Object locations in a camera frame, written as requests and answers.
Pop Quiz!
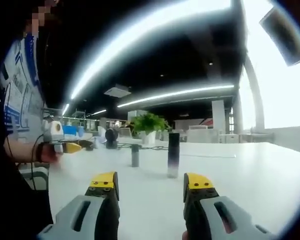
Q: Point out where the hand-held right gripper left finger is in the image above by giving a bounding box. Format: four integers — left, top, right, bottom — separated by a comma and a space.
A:
37, 171, 121, 240

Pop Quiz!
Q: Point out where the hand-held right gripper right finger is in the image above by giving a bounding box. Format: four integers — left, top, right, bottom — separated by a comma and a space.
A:
183, 172, 273, 240

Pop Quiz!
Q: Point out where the short dark cosmetic bottle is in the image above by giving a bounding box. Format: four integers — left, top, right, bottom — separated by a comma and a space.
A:
130, 151, 141, 168

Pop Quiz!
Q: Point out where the tall dark cosmetic bottle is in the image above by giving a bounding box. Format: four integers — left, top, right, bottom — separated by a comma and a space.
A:
167, 132, 181, 179

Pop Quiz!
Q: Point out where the person's left hand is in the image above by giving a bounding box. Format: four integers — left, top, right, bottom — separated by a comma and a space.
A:
42, 143, 64, 165

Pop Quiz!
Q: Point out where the pale crumpled bag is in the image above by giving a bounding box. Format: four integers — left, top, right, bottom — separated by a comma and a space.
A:
93, 136, 107, 150

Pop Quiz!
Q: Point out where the blue box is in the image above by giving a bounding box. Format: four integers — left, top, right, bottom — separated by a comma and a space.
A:
62, 125, 85, 138

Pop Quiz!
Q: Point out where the metal rack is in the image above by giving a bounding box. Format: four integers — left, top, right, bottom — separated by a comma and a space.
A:
74, 108, 87, 126

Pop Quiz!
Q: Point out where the white table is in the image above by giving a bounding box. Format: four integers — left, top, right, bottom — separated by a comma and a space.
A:
47, 139, 300, 240

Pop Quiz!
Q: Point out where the person in black shirt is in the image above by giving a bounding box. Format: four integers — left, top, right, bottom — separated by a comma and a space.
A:
0, 82, 53, 240

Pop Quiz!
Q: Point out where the ceiling air vent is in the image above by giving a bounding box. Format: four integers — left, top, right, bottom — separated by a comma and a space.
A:
104, 84, 132, 98

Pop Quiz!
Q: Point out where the green plant in white pot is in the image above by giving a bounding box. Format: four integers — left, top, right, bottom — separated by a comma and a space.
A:
130, 112, 171, 145

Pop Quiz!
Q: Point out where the steel sink counter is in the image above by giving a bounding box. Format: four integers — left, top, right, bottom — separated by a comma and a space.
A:
239, 132, 275, 144

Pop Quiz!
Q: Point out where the white office furniture row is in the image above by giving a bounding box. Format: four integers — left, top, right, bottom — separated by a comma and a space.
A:
174, 124, 241, 144

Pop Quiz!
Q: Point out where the white pillar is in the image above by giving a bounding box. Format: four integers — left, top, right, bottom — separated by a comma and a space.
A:
211, 99, 226, 137

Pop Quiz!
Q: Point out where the black round camera device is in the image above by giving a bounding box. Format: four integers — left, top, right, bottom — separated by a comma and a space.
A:
104, 127, 120, 150

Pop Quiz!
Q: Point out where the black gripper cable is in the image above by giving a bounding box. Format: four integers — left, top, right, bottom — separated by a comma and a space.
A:
30, 133, 46, 191

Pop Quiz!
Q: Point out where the blue white wall poster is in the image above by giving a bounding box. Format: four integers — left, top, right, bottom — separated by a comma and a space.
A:
1, 37, 46, 143

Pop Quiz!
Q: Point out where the black table cable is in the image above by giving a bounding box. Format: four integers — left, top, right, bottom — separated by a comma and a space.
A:
117, 144, 170, 152

